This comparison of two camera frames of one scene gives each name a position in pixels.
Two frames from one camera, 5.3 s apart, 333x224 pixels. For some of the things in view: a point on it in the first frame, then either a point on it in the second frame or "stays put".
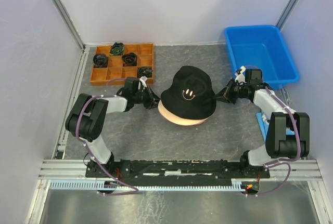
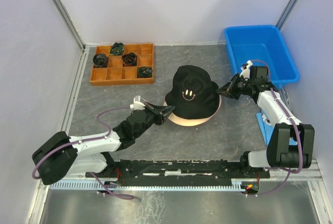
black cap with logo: (191, 95) stays put
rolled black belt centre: (129, 59) stays put
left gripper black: (151, 103) to (160, 112)
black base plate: (172, 171) stays put
